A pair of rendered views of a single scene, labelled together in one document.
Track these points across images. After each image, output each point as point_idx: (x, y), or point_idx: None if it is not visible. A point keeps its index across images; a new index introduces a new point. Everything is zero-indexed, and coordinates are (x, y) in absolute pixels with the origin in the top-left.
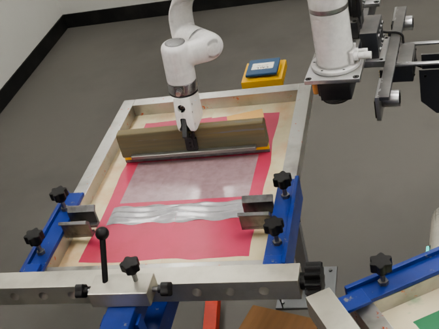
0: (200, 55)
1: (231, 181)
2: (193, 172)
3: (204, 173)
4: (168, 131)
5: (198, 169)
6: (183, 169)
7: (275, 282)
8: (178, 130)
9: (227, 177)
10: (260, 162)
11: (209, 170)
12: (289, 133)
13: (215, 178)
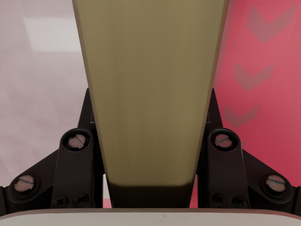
0: None
1: (10, 166)
2: (35, 53)
3: (31, 95)
4: (83, 54)
5: (57, 72)
6: (48, 6)
7: None
8: (101, 140)
9: (28, 156)
10: (105, 203)
11: (53, 108)
12: None
13: (14, 131)
